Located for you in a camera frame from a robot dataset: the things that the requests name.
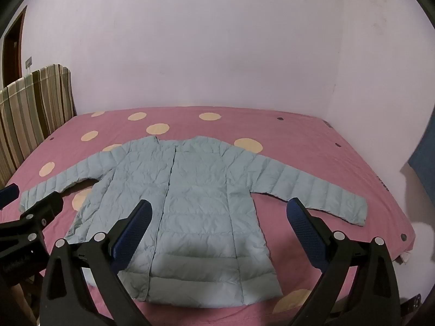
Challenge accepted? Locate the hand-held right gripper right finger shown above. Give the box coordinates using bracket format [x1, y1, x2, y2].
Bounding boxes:
[286, 197, 403, 326]

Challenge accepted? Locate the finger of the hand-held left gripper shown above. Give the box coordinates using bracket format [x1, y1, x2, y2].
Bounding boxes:
[18, 192, 64, 242]
[0, 183, 20, 211]

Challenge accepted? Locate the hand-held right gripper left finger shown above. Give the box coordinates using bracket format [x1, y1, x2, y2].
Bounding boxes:
[37, 199, 152, 326]

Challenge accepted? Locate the light blue puffer jacket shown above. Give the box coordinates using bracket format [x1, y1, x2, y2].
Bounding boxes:
[18, 135, 369, 309]

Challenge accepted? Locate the striped olive curtain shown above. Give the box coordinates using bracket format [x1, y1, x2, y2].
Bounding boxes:
[0, 63, 77, 188]

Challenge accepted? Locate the bed with pink dotted sheet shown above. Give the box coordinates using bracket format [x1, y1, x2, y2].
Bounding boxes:
[0, 106, 416, 326]

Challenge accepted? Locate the dark blue cloth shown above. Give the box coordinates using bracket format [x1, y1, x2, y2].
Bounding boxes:
[408, 109, 435, 205]

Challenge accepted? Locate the brown wooden door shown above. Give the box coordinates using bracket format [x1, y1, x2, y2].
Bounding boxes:
[2, 5, 28, 89]

